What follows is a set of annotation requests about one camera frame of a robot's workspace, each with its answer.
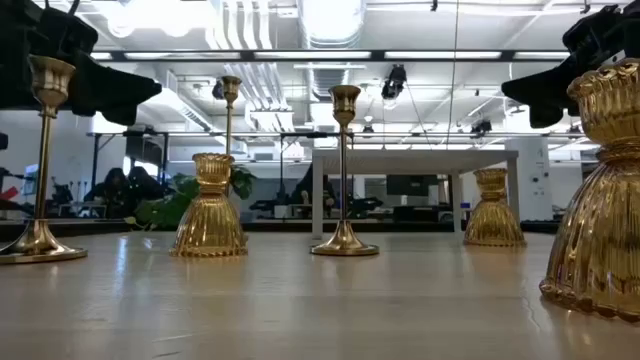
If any white table in background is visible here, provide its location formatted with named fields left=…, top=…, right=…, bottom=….
left=310, top=148, right=521, bottom=241

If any black overhead beam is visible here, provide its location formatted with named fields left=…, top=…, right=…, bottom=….
left=89, top=48, right=571, bottom=63

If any amber ribbed glass candle holder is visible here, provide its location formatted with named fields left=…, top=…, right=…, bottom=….
left=168, top=152, right=250, bottom=259
left=538, top=57, right=640, bottom=323
left=462, top=167, right=527, bottom=248

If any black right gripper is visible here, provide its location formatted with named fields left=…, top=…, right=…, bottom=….
left=501, top=2, right=640, bottom=129

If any small background monitor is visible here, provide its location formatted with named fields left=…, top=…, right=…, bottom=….
left=22, top=163, right=40, bottom=196

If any person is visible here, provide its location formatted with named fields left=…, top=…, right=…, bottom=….
left=292, top=164, right=339, bottom=219
left=127, top=165, right=166, bottom=201
left=83, top=167, right=132, bottom=219

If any tall brass candlestick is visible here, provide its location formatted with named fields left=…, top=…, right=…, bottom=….
left=221, top=74, right=243, bottom=156
left=309, top=83, right=380, bottom=258

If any dark background monitor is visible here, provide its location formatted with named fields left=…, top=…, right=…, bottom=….
left=385, top=174, right=441, bottom=197

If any thin hanging cable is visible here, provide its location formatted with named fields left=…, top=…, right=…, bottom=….
left=446, top=0, right=460, bottom=150

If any green leafy plant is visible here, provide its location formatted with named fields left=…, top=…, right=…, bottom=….
left=123, top=163, right=259, bottom=232

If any black table frame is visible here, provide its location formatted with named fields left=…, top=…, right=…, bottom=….
left=0, top=217, right=562, bottom=242

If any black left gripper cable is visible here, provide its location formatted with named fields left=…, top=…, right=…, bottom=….
left=43, top=0, right=82, bottom=15

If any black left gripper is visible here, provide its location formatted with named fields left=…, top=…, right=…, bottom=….
left=0, top=0, right=164, bottom=126

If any short brass candlestick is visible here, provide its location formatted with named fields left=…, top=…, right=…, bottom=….
left=0, top=53, right=89, bottom=265

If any white pillar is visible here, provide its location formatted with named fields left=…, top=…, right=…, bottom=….
left=504, top=137, right=554, bottom=222

